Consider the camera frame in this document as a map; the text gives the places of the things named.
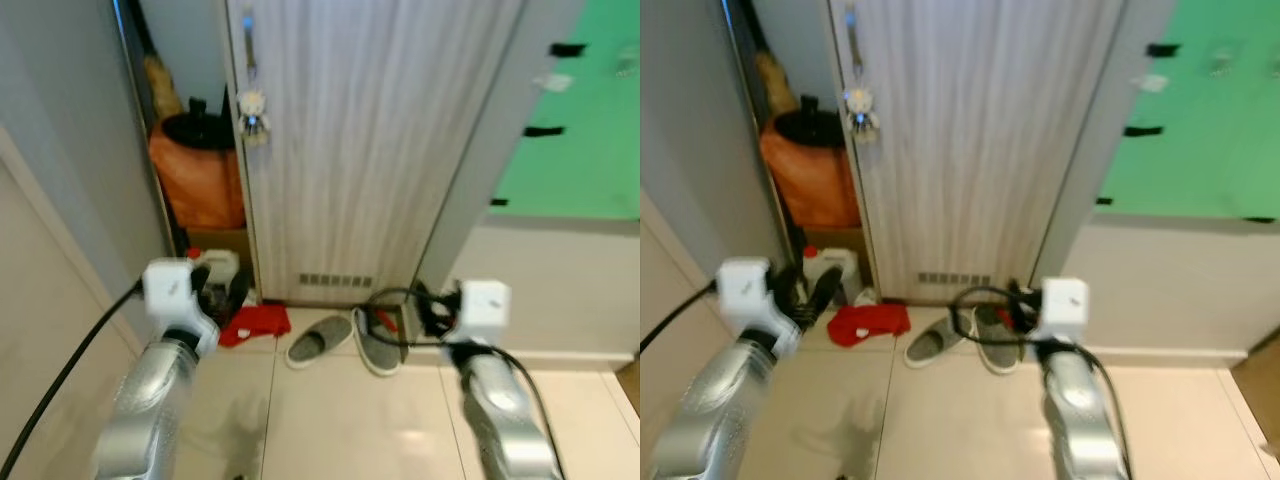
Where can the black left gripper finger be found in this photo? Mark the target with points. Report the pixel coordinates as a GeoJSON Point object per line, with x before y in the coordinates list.
{"type": "Point", "coordinates": [824, 292]}
{"type": "Point", "coordinates": [236, 296]}
{"type": "Point", "coordinates": [792, 276]}
{"type": "Point", "coordinates": [215, 278]}

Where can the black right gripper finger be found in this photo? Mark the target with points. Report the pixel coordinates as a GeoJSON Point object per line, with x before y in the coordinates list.
{"type": "Point", "coordinates": [1013, 294]}
{"type": "Point", "coordinates": [428, 322]}
{"type": "Point", "coordinates": [1014, 320]}
{"type": "Point", "coordinates": [423, 295]}

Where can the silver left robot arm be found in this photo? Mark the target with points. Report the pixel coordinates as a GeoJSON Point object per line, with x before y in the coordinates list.
{"type": "Point", "coordinates": [150, 410]}
{"type": "Point", "coordinates": [715, 410]}

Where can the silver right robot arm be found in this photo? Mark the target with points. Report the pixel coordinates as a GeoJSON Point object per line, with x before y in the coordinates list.
{"type": "Point", "coordinates": [1080, 415]}
{"type": "Point", "coordinates": [505, 415]}

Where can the white jug with red cap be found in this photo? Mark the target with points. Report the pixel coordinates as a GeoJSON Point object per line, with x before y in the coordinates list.
{"type": "Point", "coordinates": [835, 265]}
{"type": "Point", "coordinates": [215, 268]}

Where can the small red object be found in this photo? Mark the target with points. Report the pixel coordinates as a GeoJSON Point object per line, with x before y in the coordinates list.
{"type": "Point", "coordinates": [384, 320]}
{"type": "Point", "coordinates": [1003, 319]}

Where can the red cloth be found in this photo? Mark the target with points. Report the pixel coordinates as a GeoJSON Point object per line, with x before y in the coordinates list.
{"type": "Point", "coordinates": [872, 324]}
{"type": "Point", "coordinates": [255, 326]}

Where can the grey slipper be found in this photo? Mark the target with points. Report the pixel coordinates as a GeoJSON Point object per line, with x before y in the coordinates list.
{"type": "Point", "coordinates": [378, 352]}
{"type": "Point", "coordinates": [935, 340]}
{"type": "Point", "coordinates": [998, 352]}
{"type": "Point", "coordinates": [318, 342]}

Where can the brown cardboard box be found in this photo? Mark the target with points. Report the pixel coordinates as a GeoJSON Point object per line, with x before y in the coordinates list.
{"type": "Point", "coordinates": [838, 238]}
{"type": "Point", "coordinates": [222, 240]}

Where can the orange bag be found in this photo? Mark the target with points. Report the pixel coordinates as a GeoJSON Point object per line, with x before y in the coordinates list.
{"type": "Point", "coordinates": [195, 185]}
{"type": "Point", "coordinates": [805, 185]}

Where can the white wood-grain door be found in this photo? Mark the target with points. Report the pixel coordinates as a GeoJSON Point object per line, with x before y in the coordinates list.
{"type": "Point", "coordinates": [980, 150]}
{"type": "Point", "coordinates": [370, 150]}

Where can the brown broom head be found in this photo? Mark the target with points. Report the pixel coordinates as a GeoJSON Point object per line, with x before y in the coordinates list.
{"type": "Point", "coordinates": [772, 80]}
{"type": "Point", "coordinates": [160, 85]}

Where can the green backdrop sheet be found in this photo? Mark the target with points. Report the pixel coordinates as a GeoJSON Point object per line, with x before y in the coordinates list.
{"type": "Point", "coordinates": [1210, 150]}
{"type": "Point", "coordinates": [585, 150]}

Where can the white tape piece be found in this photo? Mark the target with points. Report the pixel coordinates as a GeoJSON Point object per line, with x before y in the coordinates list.
{"type": "Point", "coordinates": [553, 83]}
{"type": "Point", "coordinates": [1151, 83]}

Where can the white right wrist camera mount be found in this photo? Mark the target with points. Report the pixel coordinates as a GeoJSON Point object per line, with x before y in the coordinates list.
{"type": "Point", "coordinates": [485, 305]}
{"type": "Point", "coordinates": [1063, 305]}

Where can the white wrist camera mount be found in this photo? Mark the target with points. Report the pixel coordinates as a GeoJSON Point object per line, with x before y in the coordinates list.
{"type": "Point", "coordinates": [742, 287]}
{"type": "Point", "coordinates": [485, 305]}
{"type": "Point", "coordinates": [168, 285]}
{"type": "Point", "coordinates": [1063, 305]}

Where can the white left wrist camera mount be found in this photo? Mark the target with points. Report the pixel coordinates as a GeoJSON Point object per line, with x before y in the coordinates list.
{"type": "Point", "coordinates": [168, 285]}
{"type": "Point", "coordinates": [742, 287]}

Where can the grey door frame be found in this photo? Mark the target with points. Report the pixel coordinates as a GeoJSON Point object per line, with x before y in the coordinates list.
{"type": "Point", "coordinates": [1100, 140]}
{"type": "Point", "coordinates": [500, 140]}

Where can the clear wall hook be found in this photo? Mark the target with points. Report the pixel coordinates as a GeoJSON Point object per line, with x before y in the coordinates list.
{"type": "Point", "coordinates": [627, 62]}
{"type": "Point", "coordinates": [1220, 63]}

